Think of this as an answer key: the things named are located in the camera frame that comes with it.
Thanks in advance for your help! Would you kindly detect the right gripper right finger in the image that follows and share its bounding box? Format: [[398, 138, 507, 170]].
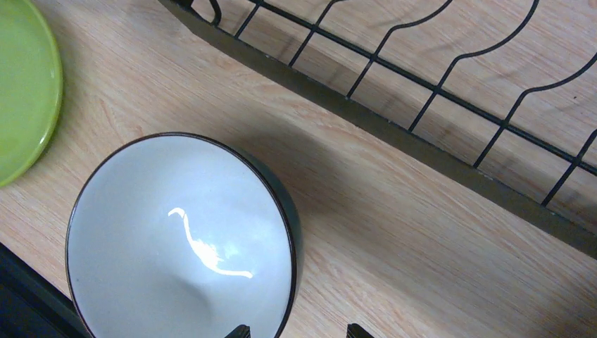
[[346, 323, 374, 338]]

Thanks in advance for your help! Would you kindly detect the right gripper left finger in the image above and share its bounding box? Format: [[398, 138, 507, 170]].
[[225, 325, 251, 338]]

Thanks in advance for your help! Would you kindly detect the black rimmed white bowl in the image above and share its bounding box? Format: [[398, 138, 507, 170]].
[[65, 132, 304, 337]]

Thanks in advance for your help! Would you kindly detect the black wire dish rack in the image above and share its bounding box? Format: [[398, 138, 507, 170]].
[[163, 1, 596, 257]]

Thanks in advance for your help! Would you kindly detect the green plastic plate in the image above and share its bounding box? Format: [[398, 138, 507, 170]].
[[1, 1, 63, 186]]

